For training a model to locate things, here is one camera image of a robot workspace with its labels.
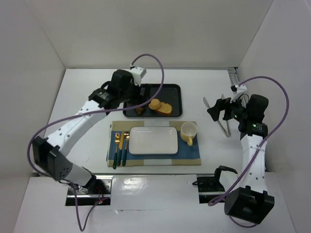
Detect metal tongs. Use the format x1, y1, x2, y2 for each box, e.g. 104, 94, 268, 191
203, 94, 231, 138

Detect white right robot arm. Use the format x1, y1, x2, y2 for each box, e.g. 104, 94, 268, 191
207, 94, 275, 225

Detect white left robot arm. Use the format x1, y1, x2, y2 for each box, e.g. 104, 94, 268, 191
33, 67, 146, 193

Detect round bread roll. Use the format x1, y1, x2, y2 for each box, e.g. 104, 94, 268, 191
149, 99, 161, 110

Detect brown bread piece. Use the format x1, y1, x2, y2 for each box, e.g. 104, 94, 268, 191
135, 107, 144, 116

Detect sliced bread in tray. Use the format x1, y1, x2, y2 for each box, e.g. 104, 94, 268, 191
155, 102, 173, 116

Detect black baking tray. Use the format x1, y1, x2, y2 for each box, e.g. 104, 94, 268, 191
123, 83, 183, 118

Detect yellow mug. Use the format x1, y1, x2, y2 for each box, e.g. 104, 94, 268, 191
180, 122, 197, 146

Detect white rectangular plate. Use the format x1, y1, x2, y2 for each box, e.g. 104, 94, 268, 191
129, 127, 178, 155

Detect blue beige placemat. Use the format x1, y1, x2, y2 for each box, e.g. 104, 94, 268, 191
106, 121, 201, 167

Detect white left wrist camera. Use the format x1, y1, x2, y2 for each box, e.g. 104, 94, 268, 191
129, 67, 147, 86

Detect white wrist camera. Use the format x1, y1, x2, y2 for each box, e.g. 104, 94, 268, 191
230, 84, 247, 103
129, 67, 147, 86

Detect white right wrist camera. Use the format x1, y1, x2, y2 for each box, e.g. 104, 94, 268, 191
230, 84, 247, 103

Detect aluminium rail frame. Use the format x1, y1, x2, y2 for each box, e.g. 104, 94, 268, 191
228, 67, 240, 85

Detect gold fork green handle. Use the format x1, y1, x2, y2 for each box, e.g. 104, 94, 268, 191
113, 133, 121, 169

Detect gold spoon green handle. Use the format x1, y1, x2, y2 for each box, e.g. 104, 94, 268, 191
122, 132, 130, 166

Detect gold knife green handle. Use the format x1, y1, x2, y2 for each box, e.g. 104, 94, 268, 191
117, 131, 125, 166

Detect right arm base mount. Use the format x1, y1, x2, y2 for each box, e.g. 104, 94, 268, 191
192, 166, 238, 203

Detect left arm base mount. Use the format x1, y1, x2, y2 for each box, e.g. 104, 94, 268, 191
76, 175, 112, 206

